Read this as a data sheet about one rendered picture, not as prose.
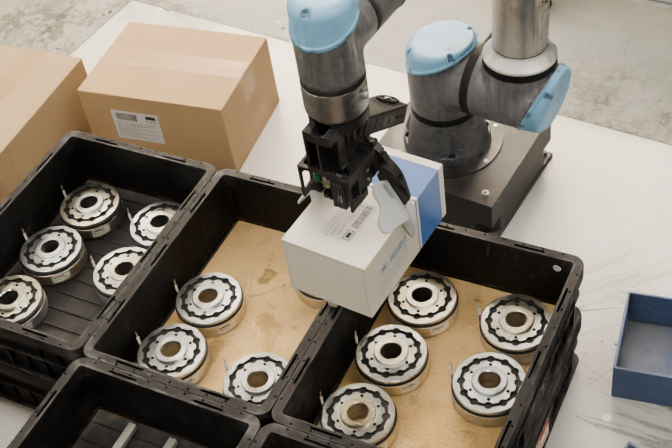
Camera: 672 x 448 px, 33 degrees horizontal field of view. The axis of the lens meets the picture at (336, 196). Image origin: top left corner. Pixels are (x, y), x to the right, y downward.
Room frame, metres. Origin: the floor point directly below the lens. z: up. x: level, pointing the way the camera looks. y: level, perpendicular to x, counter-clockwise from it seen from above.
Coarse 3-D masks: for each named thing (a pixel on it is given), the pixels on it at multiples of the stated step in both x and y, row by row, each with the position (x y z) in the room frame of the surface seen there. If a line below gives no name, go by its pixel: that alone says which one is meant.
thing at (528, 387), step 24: (480, 240) 1.11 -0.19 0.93; (504, 240) 1.10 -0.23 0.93; (576, 264) 1.03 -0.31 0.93; (576, 288) 1.00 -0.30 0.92; (336, 312) 1.04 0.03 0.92; (552, 336) 0.92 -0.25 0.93; (312, 360) 0.95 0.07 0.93; (288, 384) 0.92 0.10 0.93; (528, 384) 0.85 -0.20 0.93; (312, 432) 0.84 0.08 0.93; (336, 432) 0.83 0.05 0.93; (504, 432) 0.79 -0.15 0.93
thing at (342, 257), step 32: (416, 160) 1.08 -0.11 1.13; (416, 192) 1.02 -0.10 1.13; (320, 224) 0.99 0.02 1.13; (352, 224) 0.98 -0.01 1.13; (416, 224) 1.00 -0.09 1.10; (288, 256) 0.98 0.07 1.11; (320, 256) 0.94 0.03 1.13; (352, 256) 0.93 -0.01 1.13; (384, 256) 0.94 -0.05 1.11; (320, 288) 0.95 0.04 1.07; (352, 288) 0.92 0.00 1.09; (384, 288) 0.93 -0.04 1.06
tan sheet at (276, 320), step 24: (240, 240) 1.29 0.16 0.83; (264, 240) 1.28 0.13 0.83; (216, 264) 1.25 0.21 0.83; (240, 264) 1.24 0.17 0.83; (264, 264) 1.23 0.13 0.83; (264, 288) 1.18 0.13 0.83; (288, 288) 1.17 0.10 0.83; (264, 312) 1.13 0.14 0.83; (288, 312) 1.12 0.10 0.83; (312, 312) 1.12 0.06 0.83; (216, 336) 1.10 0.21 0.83; (240, 336) 1.09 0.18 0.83; (264, 336) 1.09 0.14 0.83; (288, 336) 1.08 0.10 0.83; (216, 360) 1.06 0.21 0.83; (288, 360) 1.03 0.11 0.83; (216, 384) 1.01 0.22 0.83
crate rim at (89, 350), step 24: (288, 192) 1.28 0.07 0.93; (192, 216) 1.26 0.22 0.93; (168, 240) 1.22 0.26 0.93; (120, 312) 1.09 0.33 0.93; (96, 336) 1.06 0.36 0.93; (312, 336) 0.99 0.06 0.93; (96, 360) 1.01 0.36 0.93; (120, 360) 1.00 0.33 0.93; (168, 384) 0.95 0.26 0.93; (192, 384) 0.94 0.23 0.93; (240, 408) 0.89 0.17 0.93; (264, 408) 0.88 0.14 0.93
